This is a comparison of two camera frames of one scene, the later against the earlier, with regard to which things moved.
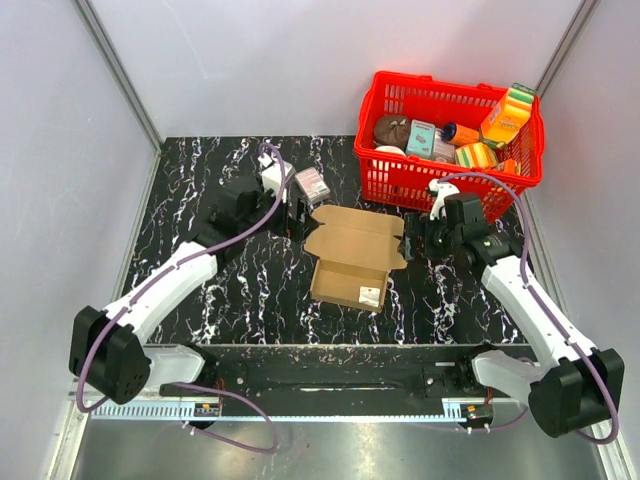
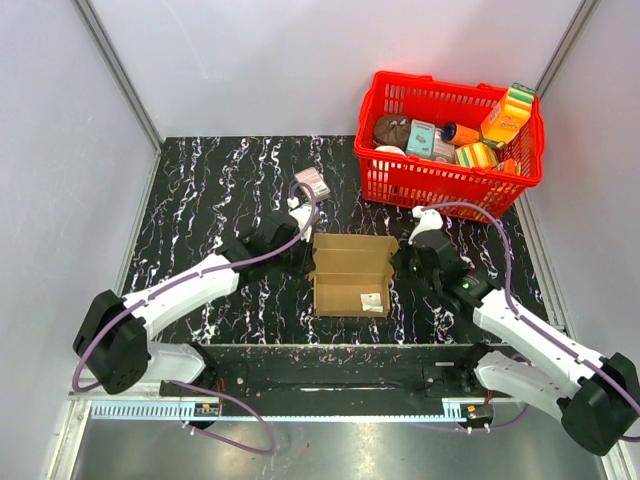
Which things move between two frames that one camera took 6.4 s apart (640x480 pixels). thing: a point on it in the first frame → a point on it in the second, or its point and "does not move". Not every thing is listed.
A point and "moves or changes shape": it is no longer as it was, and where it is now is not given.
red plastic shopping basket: [405, 183] does not move
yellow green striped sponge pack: [476, 156] does not move
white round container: [390, 149] does not move
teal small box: [421, 139] does not move
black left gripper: [295, 229] → [305, 267]
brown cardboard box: [354, 248] moves or changes shape
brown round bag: [392, 130] does not move
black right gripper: [420, 225] → [406, 252]
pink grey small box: [443, 149] does not move
